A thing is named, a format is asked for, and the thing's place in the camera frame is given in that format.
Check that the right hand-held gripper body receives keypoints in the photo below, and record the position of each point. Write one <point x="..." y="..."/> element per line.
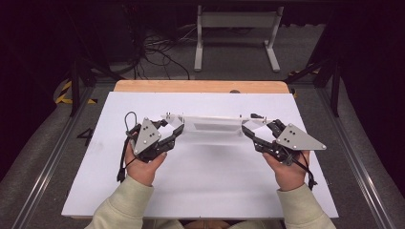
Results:
<point x="294" y="140"/>

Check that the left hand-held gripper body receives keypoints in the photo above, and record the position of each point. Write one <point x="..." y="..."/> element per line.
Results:
<point x="145" y="136"/>

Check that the person's left hand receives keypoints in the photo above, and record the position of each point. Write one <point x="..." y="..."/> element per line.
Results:
<point x="143" y="168"/>

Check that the person's right hand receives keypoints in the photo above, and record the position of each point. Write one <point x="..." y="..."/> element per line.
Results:
<point x="288" y="173"/>

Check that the white board mat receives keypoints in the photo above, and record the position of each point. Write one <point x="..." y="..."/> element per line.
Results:
<point x="203" y="178"/>

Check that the wooden table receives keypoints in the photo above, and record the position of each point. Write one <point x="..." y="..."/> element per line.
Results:
<point x="200" y="86"/>

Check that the yellow black hazard tape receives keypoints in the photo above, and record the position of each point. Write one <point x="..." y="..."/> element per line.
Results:
<point x="65" y="93"/>
<point x="302" y="71"/>

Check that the black metal stand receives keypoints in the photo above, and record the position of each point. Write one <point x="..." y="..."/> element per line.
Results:
<point x="76" y="86"/>
<point x="332" y="82"/>

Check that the white metal stand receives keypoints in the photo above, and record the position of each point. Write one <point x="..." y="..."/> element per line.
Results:
<point x="237" y="19"/>

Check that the aluminium floor rail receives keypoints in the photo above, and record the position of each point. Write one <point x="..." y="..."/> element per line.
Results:
<point x="356" y="165"/>
<point x="47" y="165"/>

